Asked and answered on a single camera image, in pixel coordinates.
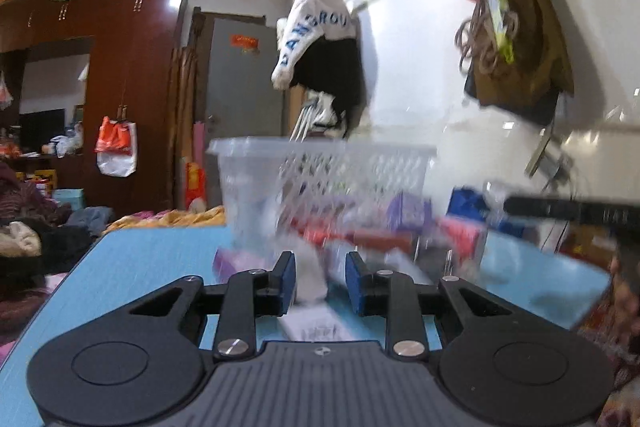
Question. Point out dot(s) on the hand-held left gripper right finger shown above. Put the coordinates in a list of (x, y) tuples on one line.
[(356, 287)]

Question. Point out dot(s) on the wooden poles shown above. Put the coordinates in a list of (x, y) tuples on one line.
[(182, 127)]

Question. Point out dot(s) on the black garment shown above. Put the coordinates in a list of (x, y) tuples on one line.
[(335, 82)]

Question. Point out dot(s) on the yellow blanket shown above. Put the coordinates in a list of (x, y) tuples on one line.
[(165, 218)]

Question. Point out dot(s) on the brown wooden wardrobe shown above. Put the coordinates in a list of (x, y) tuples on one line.
[(130, 82)]

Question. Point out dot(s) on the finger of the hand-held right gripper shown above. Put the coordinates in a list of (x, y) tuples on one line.
[(540, 206)]

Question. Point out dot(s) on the red packet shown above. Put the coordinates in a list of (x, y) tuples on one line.
[(350, 234)]

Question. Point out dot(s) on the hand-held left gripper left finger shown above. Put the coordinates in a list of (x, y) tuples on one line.
[(286, 282)]

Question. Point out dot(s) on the grey door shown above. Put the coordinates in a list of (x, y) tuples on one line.
[(240, 117)]

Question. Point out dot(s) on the white packet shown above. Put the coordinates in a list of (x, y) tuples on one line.
[(311, 277)]

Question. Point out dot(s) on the metal crutches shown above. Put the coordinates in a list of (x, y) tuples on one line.
[(307, 122)]

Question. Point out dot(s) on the blue tote bag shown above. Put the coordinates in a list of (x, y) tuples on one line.
[(470, 202)]

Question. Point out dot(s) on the white plastic basket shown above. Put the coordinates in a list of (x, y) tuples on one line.
[(250, 177)]

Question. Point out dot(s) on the brown hanging bag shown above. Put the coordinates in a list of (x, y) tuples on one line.
[(530, 72)]

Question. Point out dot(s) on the beige cloth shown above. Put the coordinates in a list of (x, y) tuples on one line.
[(20, 237)]

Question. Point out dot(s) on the red door sign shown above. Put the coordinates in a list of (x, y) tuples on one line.
[(245, 42)]

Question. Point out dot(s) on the white hooded garment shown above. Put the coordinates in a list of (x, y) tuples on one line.
[(312, 22)]

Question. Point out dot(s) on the red gold sack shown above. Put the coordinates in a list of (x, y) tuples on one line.
[(196, 187)]

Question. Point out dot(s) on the teal box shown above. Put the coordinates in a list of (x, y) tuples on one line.
[(69, 198)]

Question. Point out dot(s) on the pink board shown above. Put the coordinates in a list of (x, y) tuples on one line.
[(200, 144)]

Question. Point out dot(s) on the purple striped clothing pile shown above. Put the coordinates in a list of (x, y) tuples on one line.
[(25, 197)]

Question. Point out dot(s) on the pink hanging plastic bag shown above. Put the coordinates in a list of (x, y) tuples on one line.
[(4, 92)]

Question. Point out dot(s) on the orange white plastic bag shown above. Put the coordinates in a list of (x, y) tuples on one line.
[(116, 147)]

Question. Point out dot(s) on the dark clothing pile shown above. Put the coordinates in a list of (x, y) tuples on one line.
[(45, 267)]

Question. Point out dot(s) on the purple box white lettering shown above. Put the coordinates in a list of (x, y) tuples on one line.
[(410, 212)]

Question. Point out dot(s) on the black television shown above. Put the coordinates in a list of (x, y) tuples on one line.
[(42, 129)]

